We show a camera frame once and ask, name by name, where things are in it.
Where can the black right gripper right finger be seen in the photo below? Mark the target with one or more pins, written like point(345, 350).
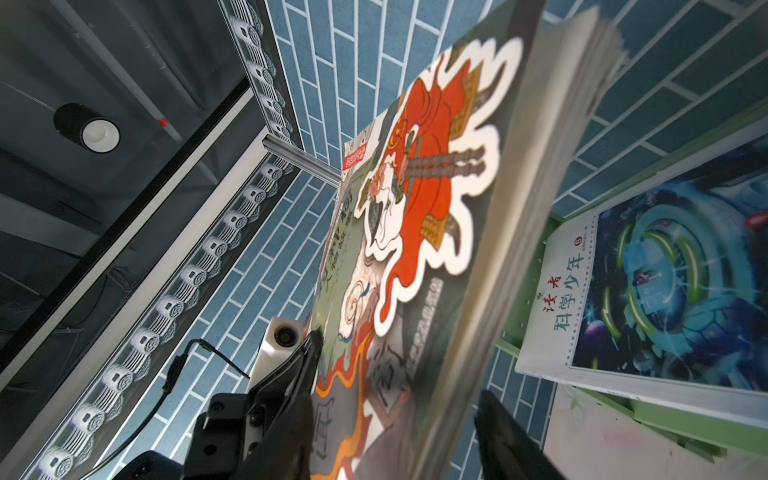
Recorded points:
point(506, 451)

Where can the blue sci-fi magazine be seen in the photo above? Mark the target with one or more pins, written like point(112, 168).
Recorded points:
point(660, 288)

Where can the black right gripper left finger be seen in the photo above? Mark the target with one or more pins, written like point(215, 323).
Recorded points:
point(280, 407)

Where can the green wooden two-tier shelf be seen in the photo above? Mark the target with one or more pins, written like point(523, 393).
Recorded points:
point(660, 420)

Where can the black ceiling spotlight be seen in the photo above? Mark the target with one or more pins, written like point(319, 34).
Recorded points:
point(86, 128)

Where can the green red illustrated comic book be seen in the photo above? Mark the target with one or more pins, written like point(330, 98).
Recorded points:
point(443, 199)

